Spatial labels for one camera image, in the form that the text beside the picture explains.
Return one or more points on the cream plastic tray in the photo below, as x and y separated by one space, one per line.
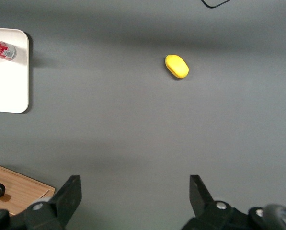
6 83

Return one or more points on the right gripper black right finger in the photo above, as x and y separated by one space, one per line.
207 213

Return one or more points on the wooden drawer front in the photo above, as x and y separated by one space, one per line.
18 187

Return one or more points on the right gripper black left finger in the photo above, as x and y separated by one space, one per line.
59 210

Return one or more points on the yellow lemon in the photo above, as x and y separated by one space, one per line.
177 66

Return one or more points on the wooden drawer cabinet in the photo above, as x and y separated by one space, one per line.
23 191

